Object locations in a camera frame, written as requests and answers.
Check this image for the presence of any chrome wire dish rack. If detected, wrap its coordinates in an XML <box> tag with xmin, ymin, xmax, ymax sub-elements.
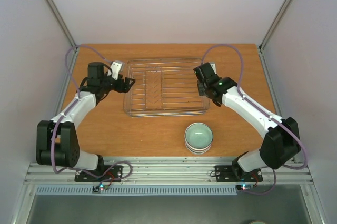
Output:
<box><xmin>124</xmin><ymin>57</ymin><xmax>210</xmax><ymax>117</ymax></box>

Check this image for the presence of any teal patterned ceramic bowl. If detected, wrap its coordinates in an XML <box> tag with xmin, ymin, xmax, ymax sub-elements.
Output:
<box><xmin>184</xmin><ymin>123</ymin><xmax>213</xmax><ymax>149</ymax></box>

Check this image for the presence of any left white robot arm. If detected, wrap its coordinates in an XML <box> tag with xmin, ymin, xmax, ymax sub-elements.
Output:
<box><xmin>36</xmin><ymin>61</ymin><xmax>135</xmax><ymax>181</ymax></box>

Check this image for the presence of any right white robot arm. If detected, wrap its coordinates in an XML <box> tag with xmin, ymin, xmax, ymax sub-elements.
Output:
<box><xmin>193</xmin><ymin>63</ymin><xmax>302</xmax><ymax>180</ymax></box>

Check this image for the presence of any bottom striped ceramic bowl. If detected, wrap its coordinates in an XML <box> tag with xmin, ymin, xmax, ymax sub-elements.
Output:
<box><xmin>186</xmin><ymin>145</ymin><xmax>211</xmax><ymax>155</ymax></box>

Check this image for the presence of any left small circuit board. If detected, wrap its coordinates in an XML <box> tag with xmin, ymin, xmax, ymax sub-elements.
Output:
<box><xmin>92</xmin><ymin>184</ymin><xmax>109</xmax><ymax>193</ymax></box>

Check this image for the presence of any small circuit board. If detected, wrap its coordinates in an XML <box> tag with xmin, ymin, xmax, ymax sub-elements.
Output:
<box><xmin>92</xmin><ymin>184</ymin><xmax>109</xmax><ymax>193</ymax></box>
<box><xmin>236</xmin><ymin>184</ymin><xmax>255</xmax><ymax>191</ymax></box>

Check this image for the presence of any right small circuit board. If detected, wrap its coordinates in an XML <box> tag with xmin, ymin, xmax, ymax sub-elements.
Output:
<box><xmin>236</xmin><ymin>184</ymin><xmax>255</xmax><ymax>191</ymax></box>

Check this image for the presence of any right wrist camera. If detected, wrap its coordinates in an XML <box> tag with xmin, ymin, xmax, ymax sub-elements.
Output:
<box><xmin>210</xmin><ymin>63</ymin><xmax>216</xmax><ymax>73</ymax></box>

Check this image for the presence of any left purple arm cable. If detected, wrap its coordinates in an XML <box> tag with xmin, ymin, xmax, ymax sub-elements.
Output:
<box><xmin>51</xmin><ymin>44</ymin><xmax>134</xmax><ymax>182</ymax></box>

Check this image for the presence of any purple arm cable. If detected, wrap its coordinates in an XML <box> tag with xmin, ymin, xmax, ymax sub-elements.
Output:
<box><xmin>201</xmin><ymin>44</ymin><xmax>309</xmax><ymax>196</ymax></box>
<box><xmin>51</xmin><ymin>44</ymin><xmax>134</xmax><ymax>182</ymax></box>

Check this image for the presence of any aluminium rail frame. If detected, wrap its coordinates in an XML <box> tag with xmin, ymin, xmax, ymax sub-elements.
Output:
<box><xmin>24</xmin><ymin>155</ymin><xmax>313</xmax><ymax>185</ymax></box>

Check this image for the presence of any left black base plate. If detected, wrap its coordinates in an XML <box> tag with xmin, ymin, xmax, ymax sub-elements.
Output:
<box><xmin>74</xmin><ymin>165</ymin><xmax>123</xmax><ymax>182</ymax></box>

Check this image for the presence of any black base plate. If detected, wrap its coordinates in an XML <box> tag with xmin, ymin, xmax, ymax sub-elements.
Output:
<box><xmin>74</xmin><ymin>165</ymin><xmax>123</xmax><ymax>182</ymax></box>
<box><xmin>210</xmin><ymin>165</ymin><xmax>263</xmax><ymax>183</ymax></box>

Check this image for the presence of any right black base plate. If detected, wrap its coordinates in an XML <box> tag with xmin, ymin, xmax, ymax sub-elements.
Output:
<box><xmin>210</xmin><ymin>165</ymin><xmax>263</xmax><ymax>183</ymax></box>

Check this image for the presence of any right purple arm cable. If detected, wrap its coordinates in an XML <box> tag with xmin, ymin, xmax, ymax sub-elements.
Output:
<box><xmin>201</xmin><ymin>44</ymin><xmax>309</xmax><ymax>196</ymax></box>

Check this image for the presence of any grey slotted cable duct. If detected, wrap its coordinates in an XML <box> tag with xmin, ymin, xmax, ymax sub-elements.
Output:
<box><xmin>36</xmin><ymin>185</ymin><xmax>237</xmax><ymax>196</ymax></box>

